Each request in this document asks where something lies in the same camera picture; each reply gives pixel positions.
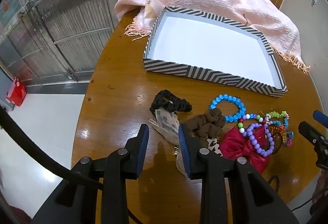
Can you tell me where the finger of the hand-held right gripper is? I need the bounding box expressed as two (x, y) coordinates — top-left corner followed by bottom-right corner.
(298, 121), (328, 170)
(313, 110), (328, 126)

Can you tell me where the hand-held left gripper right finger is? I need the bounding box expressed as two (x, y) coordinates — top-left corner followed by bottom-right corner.
(179, 124), (299, 224)

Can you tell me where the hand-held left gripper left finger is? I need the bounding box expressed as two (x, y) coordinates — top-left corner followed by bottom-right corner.
(31, 124), (150, 224)

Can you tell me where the leopard print scrunchie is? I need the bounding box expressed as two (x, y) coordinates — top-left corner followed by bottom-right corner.
(207, 137), (223, 156)

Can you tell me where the beige leopard hair bow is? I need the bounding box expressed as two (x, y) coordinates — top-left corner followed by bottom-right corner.
(149, 107), (189, 178)

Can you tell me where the brown scrunchie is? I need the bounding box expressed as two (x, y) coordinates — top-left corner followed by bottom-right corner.
(183, 107), (226, 147)

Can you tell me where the green blue mixed bead bracelet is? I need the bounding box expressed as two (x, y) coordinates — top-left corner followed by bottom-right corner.
(265, 111), (290, 129)

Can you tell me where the red glitter hair bow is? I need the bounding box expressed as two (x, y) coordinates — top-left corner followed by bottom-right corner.
(220, 125), (271, 174)

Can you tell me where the large mixed colour bead string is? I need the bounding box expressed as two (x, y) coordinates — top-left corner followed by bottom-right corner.
(237, 113), (264, 135)

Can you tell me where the black scrunchie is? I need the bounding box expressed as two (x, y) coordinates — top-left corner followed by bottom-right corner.
(150, 89), (192, 114)

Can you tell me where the purple bead bracelet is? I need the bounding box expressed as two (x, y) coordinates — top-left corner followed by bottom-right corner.
(242, 123), (275, 157)

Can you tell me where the black white striped tray box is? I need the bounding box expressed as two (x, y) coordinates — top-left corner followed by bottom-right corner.
(143, 6), (287, 98)

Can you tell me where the red bag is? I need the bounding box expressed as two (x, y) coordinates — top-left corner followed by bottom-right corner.
(6, 77), (27, 107)

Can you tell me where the metal folding gate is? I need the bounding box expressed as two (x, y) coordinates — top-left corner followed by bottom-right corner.
(0, 0), (124, 84)

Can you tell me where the thin black cable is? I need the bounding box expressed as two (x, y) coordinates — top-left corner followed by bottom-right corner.
(268, 175), (314, 212)

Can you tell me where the thick black cable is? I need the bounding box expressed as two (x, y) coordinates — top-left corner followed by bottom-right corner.
(0, 105), (103, 189)

